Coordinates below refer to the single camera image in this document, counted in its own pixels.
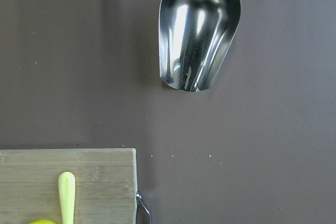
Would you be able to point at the steel scoop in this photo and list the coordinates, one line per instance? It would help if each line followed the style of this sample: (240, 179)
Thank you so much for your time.
(194, 38)

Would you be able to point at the bamboo cutting board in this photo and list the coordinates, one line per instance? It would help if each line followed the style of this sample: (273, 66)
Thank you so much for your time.
(106, 185)

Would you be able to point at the yellow plastic knife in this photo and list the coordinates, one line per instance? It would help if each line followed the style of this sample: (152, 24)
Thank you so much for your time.
(67, 193)

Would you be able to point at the lemon half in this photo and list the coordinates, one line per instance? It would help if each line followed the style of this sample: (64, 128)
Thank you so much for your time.
(43, 221)

